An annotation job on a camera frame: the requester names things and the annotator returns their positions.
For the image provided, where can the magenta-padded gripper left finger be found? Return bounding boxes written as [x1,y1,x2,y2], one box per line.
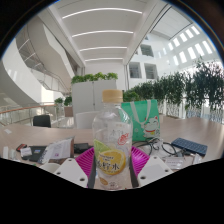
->
[53,146,98,190]

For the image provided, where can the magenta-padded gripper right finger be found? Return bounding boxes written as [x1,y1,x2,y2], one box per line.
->
[128,145,175,189]

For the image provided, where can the clear lemon drink bottle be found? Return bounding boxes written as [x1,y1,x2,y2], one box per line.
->
[91,89,134,191]

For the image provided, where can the small black pouch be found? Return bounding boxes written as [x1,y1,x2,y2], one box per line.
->
[73,142,90,154]

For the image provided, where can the document in clear sleeve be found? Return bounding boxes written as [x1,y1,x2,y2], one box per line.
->
[37,136,76,165]

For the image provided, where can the white label card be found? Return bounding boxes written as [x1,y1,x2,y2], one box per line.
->
[164,156,186,170]

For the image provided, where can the green tote bag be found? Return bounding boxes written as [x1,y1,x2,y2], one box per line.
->
[120,98,162,143]

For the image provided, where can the black notebook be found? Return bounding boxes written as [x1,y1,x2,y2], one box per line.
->
[28,145,48,163]

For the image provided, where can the dark blue keyboard case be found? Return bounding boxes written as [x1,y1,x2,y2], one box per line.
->
[170,137,208,157]

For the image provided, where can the small white box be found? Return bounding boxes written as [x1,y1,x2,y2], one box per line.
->
[19,147,33,158]

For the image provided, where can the black chair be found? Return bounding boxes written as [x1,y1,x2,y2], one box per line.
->
[32,114,52,129]

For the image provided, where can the planter box with plants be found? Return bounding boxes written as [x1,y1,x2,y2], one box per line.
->
[54,95,74,118]

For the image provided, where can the small red black box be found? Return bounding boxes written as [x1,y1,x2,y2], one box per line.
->
[15,143,28,153]

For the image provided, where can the white cabinet with plants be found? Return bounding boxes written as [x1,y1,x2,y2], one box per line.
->
[70,71,119,129]

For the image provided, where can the green plant hedge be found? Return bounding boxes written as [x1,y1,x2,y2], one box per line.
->
[123,59,224,121]

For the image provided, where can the ceiling light strips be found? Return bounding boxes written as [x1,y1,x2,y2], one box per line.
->
[61,7,144,63]

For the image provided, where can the tangled black cables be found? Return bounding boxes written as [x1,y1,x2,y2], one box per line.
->
[132,137,183,158]

